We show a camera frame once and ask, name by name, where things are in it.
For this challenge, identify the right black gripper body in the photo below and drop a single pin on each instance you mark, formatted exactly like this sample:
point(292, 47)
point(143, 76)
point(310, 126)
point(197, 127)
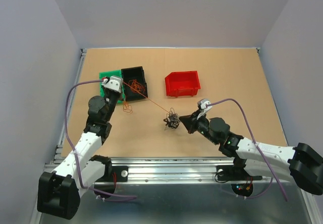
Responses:
point(201, 125)

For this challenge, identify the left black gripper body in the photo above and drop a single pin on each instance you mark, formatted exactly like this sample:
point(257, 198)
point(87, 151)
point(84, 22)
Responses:
point(111, 99)

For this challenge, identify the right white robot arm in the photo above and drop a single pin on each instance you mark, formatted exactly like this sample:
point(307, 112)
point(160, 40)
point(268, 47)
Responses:
point(300, 164)

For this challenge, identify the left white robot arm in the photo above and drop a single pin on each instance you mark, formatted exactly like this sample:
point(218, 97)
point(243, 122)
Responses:
point(60, 191)

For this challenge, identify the green plastic bin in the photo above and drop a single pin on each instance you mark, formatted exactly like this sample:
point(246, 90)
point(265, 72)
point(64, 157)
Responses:
point(117, 73)

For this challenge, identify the black plastic bin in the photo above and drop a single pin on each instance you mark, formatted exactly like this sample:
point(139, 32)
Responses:
point(135, 86)

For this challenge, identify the red plastic bin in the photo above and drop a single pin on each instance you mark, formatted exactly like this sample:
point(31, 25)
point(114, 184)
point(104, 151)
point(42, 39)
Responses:
point(184, 83)

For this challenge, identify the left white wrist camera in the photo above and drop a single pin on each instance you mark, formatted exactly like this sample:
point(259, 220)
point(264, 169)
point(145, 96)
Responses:
point(113, 83)

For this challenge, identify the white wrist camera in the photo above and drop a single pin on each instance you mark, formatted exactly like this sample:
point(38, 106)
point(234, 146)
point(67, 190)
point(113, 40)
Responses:
point(113, 83)
point(203, 107)

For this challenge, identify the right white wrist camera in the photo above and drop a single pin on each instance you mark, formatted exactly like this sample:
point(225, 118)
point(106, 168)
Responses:
point(203, 107)

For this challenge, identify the aluminium mounting rail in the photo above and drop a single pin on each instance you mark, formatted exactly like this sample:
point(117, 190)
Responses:
point(144, 171)

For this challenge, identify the aluminium table side frame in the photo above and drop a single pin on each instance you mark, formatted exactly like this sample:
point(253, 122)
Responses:
point(59, 149)

